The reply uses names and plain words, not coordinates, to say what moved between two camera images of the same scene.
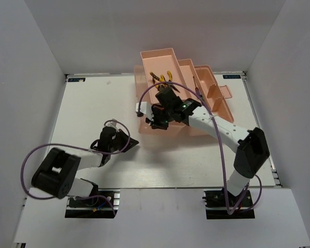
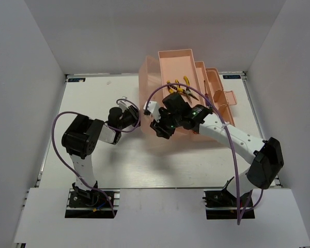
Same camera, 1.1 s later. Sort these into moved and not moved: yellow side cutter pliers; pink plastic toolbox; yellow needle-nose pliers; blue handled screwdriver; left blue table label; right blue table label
Moved: yellow needle-nose pliers; blue handled screwdriver; pink plastic toolbox; yellow side cutter pliers
Not moved: right blue table label; left blue table label
